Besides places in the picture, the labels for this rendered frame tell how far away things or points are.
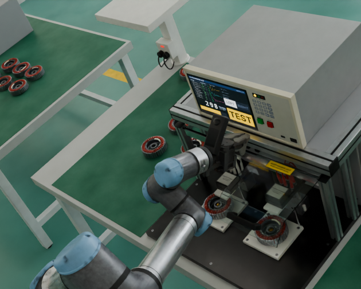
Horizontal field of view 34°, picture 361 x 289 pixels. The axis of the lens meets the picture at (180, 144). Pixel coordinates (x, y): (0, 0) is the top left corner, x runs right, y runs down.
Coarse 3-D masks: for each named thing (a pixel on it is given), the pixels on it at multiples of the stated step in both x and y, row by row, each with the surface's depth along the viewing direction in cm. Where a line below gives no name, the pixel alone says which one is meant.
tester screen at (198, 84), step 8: (192, 80) 197; (200, 80) 194; (200, 88) 197; (208, 88) 194; (216, 88) 190; (224, 88) 187; (232, 88) 184; (200, 96) 201; (208, 96) 197; (216, 96) 194; (224, 96) 190; (232, 96) 187; (240, 96) 184; (200, 104) 204; (224, 104) 194; (248, 104) 184; (224, 112) 197; (248, 112) 187
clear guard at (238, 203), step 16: (256, 160) 190; (272, 160) 188; (240, 176) 187; (256, 176) 185; (272, 176) 183; (288, 176) 181; (304, 176) 179; (320, 176) 177; (224, 192) 184; (240, 192) 182; (256, 192) 180; (272, 192) 178; (288, 192) 176; (304, 192) 174; (224, 208) 183; (240, 208) 179; (256, 208) 175; (272, 208) 173; (288, 208) 172; (240, 224) 179; (272, 224) 171; (272, 240) 171
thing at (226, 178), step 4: (244, 164) 222; (240, 168) 221; (228, 172) 218; (220, 176) 218; (224, 176) 218; (228, 176) 217; (232, 176) 216; (236, 176) 216; (220, 180) 217; (224, 180) 216; (228, 180) 215; (232, 180) 215; (216, 184) 218; (220, 184) 216; (224, 184) 215; (228, 184) 214; (220, 188) 218; (224, 188) 216; (216, 192) 219; (220, 192) 218; (220, 196) 217
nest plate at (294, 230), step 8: (288, 224) 204; (296, 224) 203; (296, 232) 200; (248, 240) 204; (256, 240) 203; (288, 240) 199; (256, 248) 201; (264, 248) 199; (272, 248) 198; (280, 248) 197; (272, 256) 196; (280, 256) 196
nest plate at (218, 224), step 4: (212, 208) 220; (216, 220) 215; (220, 220) 215; (212, 224) 214; (216, 224) 214; (220, 224) 213; (224, 224) 213; (228, 224) 212; (216, 228) 213; (220, 228) 212; (224, 228) 211
